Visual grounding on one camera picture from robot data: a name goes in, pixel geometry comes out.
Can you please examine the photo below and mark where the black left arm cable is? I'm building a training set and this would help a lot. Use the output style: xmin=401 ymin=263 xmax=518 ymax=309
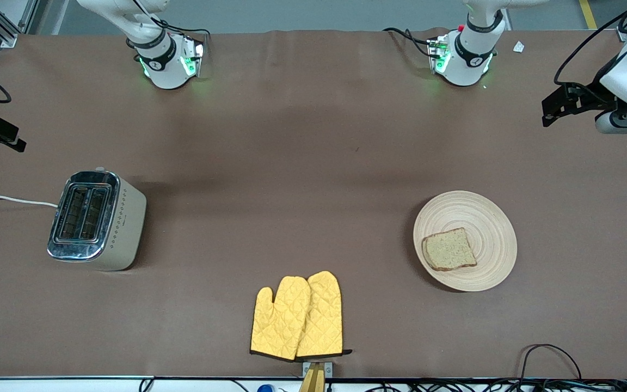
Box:
xmin=554 ymin=0 xmax=627 ymax=104

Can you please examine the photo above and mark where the black right base cable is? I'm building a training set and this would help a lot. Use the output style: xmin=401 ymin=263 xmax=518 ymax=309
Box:
xmin=131 ymin=0 xmax=211 ymax=39

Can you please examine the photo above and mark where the yellow quilted oven mitt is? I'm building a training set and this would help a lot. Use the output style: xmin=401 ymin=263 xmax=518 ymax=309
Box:
xmin=250 ymin=276 xmax=312 ymax=362
xmin=296 ymin=271 xmax=353 ymax=360

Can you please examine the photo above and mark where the left arm base control board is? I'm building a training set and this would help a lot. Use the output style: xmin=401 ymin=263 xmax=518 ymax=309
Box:
xmin=428 ymin=35 xmax=451 ymax=74

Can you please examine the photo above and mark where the round light wooden plate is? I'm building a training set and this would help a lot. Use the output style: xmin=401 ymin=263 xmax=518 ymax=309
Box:
xmin=413 ymin=191 xmax=518 ymax=293

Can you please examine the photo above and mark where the small metal bracket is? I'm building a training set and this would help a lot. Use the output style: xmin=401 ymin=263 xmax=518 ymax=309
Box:
xmin=303 ymin=361 xmax=333 ymax=379

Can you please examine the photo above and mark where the right arm base control board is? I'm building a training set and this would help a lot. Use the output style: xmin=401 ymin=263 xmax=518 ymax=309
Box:
xmin=182 ymin=35 xmax=205 ymax=77

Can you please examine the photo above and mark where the black cable loop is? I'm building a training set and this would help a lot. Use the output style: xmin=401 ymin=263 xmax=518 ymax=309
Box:
xmin=518 ymin=344 xmax=583 ymax=382

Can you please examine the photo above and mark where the black base cable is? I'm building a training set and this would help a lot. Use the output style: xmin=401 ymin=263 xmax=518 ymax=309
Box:
xmin=131 ymin=0 xmax=211 ymax=39
xmin=383 ymin=27 xmax=435 ymax=58

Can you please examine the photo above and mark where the white toaster power cord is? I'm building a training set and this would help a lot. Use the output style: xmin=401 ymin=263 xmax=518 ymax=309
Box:
xmin=0 ymin=195 xmax=59 ymax=209

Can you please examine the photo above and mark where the brown table cover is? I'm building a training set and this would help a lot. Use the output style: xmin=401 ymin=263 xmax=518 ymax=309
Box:
xmin=0 ymin=27 xmax=627 ymax=380

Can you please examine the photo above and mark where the yellow floor tape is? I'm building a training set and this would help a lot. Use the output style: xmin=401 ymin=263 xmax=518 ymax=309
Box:
xmin=579 ymin=0 xmax=598 ymax=29

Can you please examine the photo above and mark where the chrome and beige toaster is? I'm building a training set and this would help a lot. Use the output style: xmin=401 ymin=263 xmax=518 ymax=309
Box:
xmin=47 ymin=168 xmax=147 ymax=272

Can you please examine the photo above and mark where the black left base cable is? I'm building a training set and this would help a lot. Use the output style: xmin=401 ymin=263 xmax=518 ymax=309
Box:
xmin=383 ymin=27 xmax=435 ymax=58

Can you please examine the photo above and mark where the slice of brown bread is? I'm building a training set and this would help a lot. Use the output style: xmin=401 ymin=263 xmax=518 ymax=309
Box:
xmin=421 ymin=227 xmax=478 ymax=272

